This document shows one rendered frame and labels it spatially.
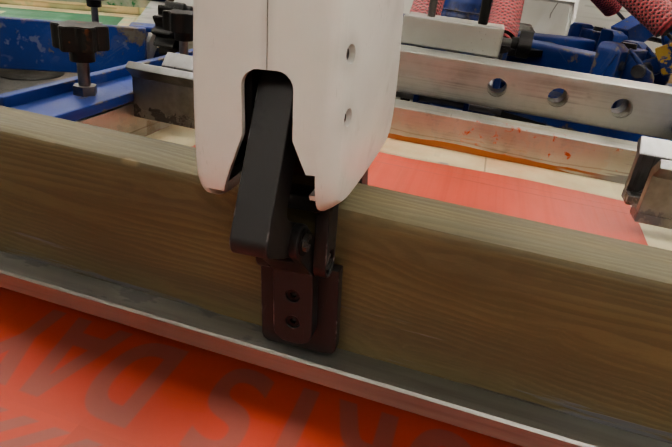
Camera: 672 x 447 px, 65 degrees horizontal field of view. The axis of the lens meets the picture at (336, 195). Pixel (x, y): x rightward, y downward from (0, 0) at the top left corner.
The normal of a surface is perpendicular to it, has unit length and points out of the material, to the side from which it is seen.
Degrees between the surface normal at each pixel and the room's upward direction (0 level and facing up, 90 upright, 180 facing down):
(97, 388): 0
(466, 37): 90
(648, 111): 90
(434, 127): 90
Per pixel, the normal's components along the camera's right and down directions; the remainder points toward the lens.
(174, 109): -0.29, 0.37
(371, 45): 0.92, 0.19
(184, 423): 0.11, -0.90
